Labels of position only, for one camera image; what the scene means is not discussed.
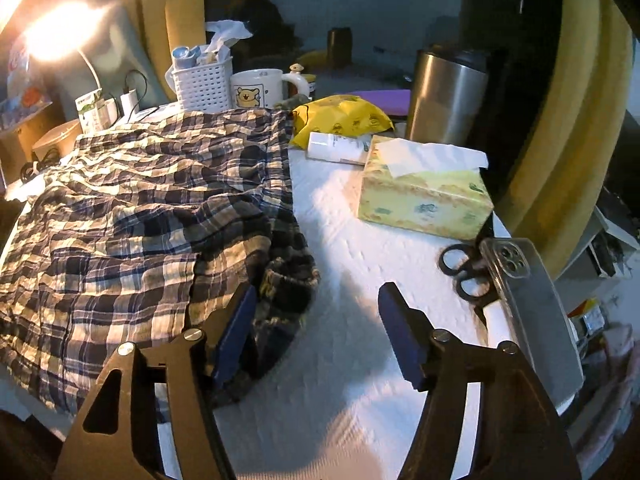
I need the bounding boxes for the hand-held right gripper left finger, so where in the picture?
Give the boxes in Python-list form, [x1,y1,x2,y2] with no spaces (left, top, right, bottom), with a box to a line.
[52,282,258,480]

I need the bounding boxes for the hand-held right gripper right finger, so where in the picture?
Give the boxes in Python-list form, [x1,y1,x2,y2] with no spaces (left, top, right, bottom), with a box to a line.
[377,282,583,480]

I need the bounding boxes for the plaid flannel shirt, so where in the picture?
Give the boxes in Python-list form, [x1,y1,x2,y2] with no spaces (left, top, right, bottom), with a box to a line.
[0,107,321,423]

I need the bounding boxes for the black scissors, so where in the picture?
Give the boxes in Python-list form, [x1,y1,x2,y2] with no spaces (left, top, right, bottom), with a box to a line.
[439,244,501,311]

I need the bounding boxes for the phone in clear case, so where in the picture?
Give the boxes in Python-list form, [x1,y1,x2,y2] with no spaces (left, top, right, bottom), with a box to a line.
[479,237,586,403]

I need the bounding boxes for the yellow tissue box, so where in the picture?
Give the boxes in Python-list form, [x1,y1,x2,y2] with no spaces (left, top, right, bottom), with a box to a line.
[357,135,496,241]

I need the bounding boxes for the white plastic bottle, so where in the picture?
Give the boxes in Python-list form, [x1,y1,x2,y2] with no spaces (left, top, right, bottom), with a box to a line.
[306,131,373,166]

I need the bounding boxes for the yellow wipes packet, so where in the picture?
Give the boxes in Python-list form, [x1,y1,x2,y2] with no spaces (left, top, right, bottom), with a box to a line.
[290,95,396,150]

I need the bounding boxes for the purple mat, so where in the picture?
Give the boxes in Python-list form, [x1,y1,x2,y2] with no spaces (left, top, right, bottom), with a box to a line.
[345,89,413,120]

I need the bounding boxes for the steel tumbler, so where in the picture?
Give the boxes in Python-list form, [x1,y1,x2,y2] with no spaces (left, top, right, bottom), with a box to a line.
[406,49,490,148]

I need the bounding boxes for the white bear mug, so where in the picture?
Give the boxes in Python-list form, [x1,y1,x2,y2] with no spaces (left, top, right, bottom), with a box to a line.
[230,68,308,110]

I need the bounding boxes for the white plastic basket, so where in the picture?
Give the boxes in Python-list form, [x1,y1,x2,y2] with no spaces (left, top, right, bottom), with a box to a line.
[171,55,236,113]

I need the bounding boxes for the round tan container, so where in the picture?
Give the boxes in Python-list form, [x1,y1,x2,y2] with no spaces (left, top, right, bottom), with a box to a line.
[31,120,83,163]

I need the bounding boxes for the green and white carton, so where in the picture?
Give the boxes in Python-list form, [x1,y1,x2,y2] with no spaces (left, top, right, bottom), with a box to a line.
[75,89,118,135]

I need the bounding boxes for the yellow curtain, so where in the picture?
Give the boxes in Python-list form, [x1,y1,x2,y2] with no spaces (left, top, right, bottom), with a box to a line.
[112,0,207,103]
[500,0,623,273]

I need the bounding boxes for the cardboard box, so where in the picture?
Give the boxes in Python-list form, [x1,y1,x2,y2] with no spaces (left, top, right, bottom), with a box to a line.
[0,105,66,181]

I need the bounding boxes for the white tissue in basket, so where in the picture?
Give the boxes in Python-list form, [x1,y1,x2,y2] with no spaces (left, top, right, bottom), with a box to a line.
[205,20,253,56]

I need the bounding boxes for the dark can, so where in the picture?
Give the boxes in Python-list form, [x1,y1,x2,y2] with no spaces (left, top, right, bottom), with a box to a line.
[327,27,353,63]

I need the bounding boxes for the colourful snack bag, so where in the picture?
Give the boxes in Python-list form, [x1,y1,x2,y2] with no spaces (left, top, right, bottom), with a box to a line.
[0,35,53,126]

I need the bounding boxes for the white desk lamp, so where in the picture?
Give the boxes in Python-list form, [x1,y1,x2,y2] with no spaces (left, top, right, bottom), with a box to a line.
[15,0,121,93]

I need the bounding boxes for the black cable bundle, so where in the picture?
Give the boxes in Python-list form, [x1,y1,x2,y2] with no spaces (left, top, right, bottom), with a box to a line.
[20,150,57,182]

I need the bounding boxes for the black charger cable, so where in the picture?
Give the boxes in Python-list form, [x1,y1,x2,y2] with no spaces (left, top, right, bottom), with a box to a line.
[125,69,149,107]

